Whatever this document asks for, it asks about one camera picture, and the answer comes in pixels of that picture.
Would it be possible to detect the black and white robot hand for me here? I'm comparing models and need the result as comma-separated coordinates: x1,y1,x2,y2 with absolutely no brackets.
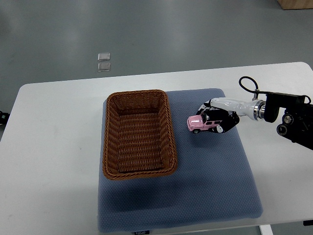
192,97,266,134

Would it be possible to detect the lower clear floor plate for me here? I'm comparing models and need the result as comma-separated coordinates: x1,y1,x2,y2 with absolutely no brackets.
98,62,111,72

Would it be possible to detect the pink toy car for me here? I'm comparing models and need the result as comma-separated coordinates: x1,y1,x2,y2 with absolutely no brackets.
187,112,222,134

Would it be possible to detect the upper clear floor plate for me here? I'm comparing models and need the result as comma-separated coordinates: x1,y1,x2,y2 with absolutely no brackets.
97,52,111,61

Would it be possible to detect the brown wicker basket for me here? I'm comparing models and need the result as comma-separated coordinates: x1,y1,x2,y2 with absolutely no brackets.
102,90,178,180

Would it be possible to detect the clear floor plate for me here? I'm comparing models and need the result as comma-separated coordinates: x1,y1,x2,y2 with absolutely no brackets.
97,52,111,61
98,62,111,72

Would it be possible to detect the wooden furniture corner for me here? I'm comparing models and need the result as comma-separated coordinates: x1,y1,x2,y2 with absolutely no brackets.
278,0,313,10

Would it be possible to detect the white table leg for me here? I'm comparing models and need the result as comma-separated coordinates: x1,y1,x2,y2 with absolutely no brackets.
259,225,273,235

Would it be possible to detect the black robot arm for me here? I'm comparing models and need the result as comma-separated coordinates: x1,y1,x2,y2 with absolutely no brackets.
264,92,313,149

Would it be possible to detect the blue-grey cloth mat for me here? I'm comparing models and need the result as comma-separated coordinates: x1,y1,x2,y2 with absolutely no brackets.
98,88,263,233

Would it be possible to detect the black object at left edge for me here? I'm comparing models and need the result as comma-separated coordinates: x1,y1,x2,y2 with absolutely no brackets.
0,111,10,125

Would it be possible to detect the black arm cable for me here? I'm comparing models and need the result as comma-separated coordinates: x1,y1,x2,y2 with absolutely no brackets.
238,76,267,101

